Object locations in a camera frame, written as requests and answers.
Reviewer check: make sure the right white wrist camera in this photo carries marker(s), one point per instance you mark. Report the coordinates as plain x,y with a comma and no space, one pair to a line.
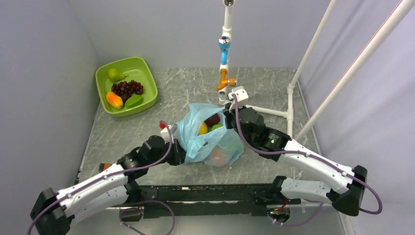
238,98

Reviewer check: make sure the orange fake fruit in bag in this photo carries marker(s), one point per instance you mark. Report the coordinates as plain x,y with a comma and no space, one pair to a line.
217,157

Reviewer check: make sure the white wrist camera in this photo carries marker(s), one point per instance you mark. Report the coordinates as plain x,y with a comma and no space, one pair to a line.
168,131
238,98

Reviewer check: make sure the dark red fake grapes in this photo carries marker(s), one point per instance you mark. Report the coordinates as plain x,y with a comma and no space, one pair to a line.
126,89

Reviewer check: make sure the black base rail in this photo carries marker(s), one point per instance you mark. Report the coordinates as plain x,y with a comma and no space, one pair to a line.
197,200

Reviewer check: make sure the yellow fake fruit in bag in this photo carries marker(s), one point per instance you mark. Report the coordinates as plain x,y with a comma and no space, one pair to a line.
203,129

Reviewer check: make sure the orange black small object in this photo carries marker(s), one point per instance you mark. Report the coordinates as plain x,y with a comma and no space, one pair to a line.
103,166

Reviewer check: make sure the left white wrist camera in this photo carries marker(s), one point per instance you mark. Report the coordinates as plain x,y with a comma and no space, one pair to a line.
168,131

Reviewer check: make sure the green plastic tray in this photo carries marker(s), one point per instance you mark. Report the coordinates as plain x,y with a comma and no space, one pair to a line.
136,69

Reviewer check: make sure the green fake fruit in bag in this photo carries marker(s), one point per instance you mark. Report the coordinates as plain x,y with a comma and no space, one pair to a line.
216,126

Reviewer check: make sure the blue printed plastic bag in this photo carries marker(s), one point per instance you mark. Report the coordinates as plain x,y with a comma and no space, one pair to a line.
199,147

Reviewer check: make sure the dark red fake fruit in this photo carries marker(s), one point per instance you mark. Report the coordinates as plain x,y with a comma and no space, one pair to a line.
213,120

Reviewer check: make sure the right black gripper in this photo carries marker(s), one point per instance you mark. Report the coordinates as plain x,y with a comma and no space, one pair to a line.
228,115

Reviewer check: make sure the green fake pear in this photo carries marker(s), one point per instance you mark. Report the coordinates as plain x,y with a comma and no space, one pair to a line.
115,74

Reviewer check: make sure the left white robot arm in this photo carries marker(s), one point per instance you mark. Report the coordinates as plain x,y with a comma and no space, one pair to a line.
54,212

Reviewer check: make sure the green fake fruit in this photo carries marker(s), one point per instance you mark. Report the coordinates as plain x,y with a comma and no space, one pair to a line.
133,101
216,126

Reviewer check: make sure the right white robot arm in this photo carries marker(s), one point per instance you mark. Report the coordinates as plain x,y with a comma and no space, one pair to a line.
339,185

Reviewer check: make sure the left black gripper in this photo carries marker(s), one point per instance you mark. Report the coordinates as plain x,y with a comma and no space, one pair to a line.
179,153

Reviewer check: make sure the orange fake mango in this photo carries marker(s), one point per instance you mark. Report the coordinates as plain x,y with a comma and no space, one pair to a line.
114,100

